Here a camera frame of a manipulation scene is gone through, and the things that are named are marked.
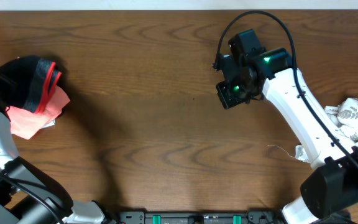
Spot black leggings with red waistband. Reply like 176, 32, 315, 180
0, 55, 63, 114

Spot white fern print cloth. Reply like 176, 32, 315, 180
267, 97, 358, 184

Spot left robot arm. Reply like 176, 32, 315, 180
0, 74, 117, 224

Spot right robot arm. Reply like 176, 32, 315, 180
215, 29, 358, 223

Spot pink folded cloth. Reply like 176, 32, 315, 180
7, 56, 71, 140

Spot right black cable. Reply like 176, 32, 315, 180
211, 10, 358, 195

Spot black cable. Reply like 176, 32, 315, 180
0, 124, 65, 224
211, 10, 358, 195

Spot left black cable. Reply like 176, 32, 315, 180
0, 124, 65, 224

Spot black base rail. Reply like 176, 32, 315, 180
119, 210, 286, 224

